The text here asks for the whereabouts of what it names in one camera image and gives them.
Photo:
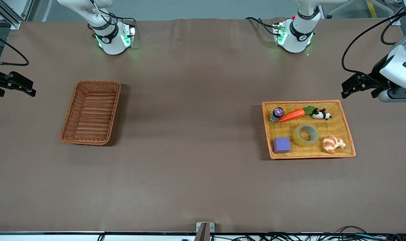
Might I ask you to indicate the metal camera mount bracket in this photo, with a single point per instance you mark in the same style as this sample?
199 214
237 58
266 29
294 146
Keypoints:
205 229

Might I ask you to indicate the purple foam cube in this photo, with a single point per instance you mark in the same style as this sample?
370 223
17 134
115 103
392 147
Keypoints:
281 145

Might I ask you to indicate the toy croissant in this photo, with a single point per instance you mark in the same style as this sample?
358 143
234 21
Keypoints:
331 144

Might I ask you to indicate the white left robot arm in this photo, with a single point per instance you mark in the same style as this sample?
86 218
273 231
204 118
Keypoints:
300 36

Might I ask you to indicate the brown wicker basket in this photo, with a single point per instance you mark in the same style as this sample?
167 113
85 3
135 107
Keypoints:
89 113

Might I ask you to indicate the yellow wicker basket orange rim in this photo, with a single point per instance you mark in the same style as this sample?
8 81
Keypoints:
336 127

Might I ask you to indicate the clear yellowish tape roll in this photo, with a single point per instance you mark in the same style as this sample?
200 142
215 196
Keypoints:
298 139

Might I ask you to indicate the small bottle with blue cap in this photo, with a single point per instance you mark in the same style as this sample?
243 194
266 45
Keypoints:
277 113

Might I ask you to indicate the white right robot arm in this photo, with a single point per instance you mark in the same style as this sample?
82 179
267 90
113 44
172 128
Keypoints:
109 40

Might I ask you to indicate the grey floor stand leg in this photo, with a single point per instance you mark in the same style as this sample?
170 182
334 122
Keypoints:
383 8

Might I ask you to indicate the aluminium frame profile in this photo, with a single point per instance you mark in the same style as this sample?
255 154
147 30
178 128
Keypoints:
396 21
12 21

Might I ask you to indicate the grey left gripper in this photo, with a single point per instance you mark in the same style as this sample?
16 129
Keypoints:
373 79

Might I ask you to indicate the toy panda figure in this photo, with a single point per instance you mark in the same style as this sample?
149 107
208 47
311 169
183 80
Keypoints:
320 114

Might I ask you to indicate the orange toy carrot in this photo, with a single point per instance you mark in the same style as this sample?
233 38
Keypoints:
291 115

